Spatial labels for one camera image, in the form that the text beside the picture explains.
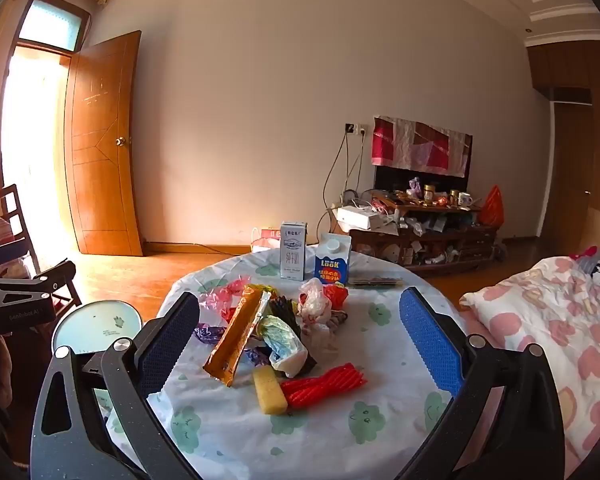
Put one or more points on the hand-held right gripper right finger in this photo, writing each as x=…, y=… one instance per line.
x=425, y=340

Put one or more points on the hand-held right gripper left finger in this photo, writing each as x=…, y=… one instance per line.
x=170, y=340

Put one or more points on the purple candy wrapper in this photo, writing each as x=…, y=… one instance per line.
x=257, y=357
x=209, y=334

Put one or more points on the orange snack wrapper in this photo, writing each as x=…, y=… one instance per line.
x=235, y=340

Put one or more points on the light blue cartoon trash bin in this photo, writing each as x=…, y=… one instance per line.
x=100, y=325

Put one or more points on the red translucent plastic bag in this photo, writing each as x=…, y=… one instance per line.
x=225, y=295

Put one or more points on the yellow foam block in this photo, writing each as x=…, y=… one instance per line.
x=270, y=392

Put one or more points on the red ribbed wrapper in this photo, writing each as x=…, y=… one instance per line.
x=320, y=385

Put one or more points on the red and white plastic bag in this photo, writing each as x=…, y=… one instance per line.
x=315, y=305

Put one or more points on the black bag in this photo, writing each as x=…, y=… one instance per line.
x=286, y=310

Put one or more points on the dark wooden chair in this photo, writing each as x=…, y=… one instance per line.
x=15, y=210

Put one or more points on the dark flat packet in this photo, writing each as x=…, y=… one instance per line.
x=375, y=281

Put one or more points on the wooden television cabinet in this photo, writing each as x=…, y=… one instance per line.
x=460, y=247

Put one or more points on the blue drink carton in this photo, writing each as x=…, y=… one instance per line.
x=331, y=267

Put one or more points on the wooden door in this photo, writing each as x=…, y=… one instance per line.
x=105, y=160

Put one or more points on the pink floral blanket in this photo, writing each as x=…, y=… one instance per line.
x=555, y=320

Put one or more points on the white green printed tablecloth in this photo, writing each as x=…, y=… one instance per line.
x=330, y=440

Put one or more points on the white box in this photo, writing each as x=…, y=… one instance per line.
x=360, y=217

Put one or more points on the white mug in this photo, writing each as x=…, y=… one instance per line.
x=464, y=200

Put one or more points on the gold lidded jar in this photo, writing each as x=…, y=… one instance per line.
x=429, y=194

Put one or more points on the orange plastic bag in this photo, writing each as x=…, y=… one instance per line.
x=492, y=207

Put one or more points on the white milk carton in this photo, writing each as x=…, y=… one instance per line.
x=292, y=255

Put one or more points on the black television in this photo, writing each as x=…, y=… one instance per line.
x=395, y=180

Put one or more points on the red patterned cloth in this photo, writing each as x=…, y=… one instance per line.
x=420, y=145

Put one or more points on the brown wooden wardrobe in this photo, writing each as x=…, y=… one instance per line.
x=570, y=160

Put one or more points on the frosted transom window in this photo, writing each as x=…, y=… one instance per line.
x=50, y=20

